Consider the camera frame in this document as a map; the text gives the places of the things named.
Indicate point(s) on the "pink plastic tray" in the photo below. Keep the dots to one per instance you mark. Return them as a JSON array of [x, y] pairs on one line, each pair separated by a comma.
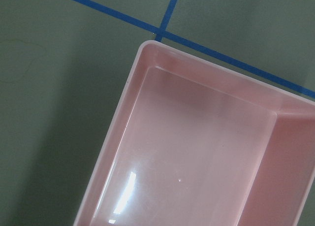
[[193, 143]]

